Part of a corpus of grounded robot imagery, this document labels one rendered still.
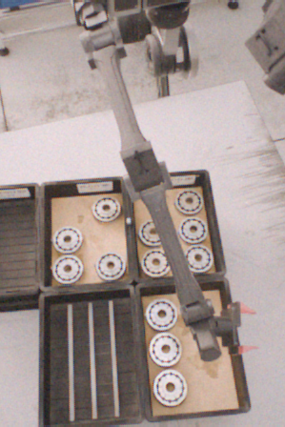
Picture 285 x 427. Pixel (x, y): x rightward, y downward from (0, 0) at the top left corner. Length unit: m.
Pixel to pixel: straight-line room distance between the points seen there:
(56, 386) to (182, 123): 1.19
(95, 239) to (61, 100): 1.59
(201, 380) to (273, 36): 0.99
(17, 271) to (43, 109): 1.61
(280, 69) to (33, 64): 2.43
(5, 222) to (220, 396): 0.94
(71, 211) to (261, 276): 0.75
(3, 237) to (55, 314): 0.34
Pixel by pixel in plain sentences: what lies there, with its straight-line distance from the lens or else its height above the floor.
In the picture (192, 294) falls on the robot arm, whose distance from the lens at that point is 1.17.
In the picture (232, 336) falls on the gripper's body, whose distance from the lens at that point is 1.30.
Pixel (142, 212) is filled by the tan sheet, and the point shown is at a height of 0.83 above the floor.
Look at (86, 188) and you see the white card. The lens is 1.63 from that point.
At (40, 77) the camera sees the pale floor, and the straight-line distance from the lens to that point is 3.19.
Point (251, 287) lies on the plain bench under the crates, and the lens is 1.72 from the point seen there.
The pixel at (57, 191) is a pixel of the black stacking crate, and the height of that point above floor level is 0.88.
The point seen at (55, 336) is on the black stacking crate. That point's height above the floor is 0.83.
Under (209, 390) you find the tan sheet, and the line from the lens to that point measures 1.49.
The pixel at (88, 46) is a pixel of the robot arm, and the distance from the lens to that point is 1.24.
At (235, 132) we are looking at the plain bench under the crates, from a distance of 2.02.
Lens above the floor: 2.30
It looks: 65 degrees down
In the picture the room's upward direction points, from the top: straight up
